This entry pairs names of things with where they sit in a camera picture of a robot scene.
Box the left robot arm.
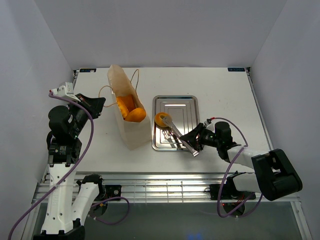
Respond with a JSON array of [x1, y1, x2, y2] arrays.
[[33, 93, 106, 240]]

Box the brown paper bag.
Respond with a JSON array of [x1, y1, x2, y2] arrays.
[[99, 64, 151, 150]]

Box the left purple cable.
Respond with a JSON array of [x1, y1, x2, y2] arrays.
[[7, 91, 130, 240]]

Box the left blue label sticker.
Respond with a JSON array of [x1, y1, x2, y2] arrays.
[[79, 68, 97, 73]]

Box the fake ring donut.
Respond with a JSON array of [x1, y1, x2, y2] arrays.
[[154, 112, 172, 128]]

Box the aluminium frame rail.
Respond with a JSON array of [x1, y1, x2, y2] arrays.
[[31, 172, 301, 204]]

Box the purple cable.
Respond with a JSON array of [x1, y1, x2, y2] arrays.
[[7, 91, 130, 240], [202, 116, 264, 219]]

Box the blue label sticker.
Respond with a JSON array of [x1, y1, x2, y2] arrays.
[[79, 68, 97, 73], [227, 67, 246, 72]]

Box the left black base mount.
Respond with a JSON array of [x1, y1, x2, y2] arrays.
[[103, 184, 122, 199]]

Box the metal tray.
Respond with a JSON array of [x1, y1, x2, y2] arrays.
[[151, 95, 200, 151]]

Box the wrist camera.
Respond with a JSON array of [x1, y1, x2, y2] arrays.
[[49, 82, 80, 102], [203, 118, 215, 132]]

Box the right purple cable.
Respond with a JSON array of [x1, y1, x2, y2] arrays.
[[202, 116, 264, 219]]

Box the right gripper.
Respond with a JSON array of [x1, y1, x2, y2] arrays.
[[179, 122, 221, 152]]

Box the fake sesame round bread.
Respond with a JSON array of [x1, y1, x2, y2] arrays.
[[124, 107, 147, 123]]

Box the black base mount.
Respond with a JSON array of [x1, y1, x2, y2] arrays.
[[103, 184, 122, 199], [204, 183, 256, 202]]

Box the metal tongs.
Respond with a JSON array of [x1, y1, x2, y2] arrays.
[[162, 116, 199, 157]]

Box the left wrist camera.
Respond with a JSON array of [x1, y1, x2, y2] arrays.
[[49, 82, 80, 102]]

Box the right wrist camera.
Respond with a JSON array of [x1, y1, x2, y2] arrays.
[[203, 118, 215, 132]]

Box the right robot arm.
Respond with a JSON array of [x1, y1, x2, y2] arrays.
[[180, 117, 303, 201]]

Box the long fake baguette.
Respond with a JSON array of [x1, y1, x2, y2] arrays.
[[116, 94, 136, 119]]

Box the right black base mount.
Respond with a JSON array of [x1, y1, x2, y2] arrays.
[[204, 183, 256, 202]]

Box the right blue label sticker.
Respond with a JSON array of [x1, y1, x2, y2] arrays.
[[227, 67, 246, 72]]

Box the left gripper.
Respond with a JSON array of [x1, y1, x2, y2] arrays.
[[68, 93, 106, 137]]

